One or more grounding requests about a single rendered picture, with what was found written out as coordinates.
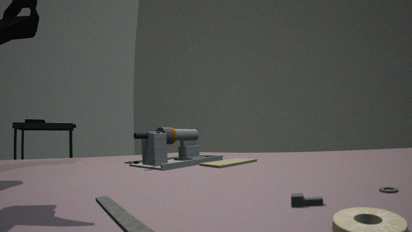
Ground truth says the tan flat plate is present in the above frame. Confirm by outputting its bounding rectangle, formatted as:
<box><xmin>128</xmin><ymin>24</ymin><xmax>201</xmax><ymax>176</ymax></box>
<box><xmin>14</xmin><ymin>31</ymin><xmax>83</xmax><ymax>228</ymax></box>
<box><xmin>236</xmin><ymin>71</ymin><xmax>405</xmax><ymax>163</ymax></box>
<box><xmin>199</xmin><ymin>158</ymin><xmax>257</xmax><ymax>168</ymax></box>

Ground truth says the beige flat ring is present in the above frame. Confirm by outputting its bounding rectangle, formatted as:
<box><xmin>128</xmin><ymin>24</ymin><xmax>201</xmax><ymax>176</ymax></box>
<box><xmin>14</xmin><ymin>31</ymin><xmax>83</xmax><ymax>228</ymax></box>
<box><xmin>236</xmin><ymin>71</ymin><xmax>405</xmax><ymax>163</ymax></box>
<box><xmin>332</xmin><ymin>207</ymin><xmax>408</xmax><ymax>232</ymax></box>

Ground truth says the grey flat bar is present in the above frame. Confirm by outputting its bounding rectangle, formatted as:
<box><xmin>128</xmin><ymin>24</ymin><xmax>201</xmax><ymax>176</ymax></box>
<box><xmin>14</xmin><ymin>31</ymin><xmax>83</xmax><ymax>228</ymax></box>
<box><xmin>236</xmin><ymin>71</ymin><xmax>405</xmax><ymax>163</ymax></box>
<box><xmin>96</xmin><ymin>196</ymin><xmax>155</xmax><ymax>232</ymax></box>

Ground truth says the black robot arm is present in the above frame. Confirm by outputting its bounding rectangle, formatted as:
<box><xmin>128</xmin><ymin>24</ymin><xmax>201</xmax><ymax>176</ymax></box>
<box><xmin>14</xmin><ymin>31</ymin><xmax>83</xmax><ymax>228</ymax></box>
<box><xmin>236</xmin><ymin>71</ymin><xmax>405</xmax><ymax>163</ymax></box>
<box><xmin>0</xmin><ymin>0</ymin><xmax>39</xmax><ymax>45</ymax></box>

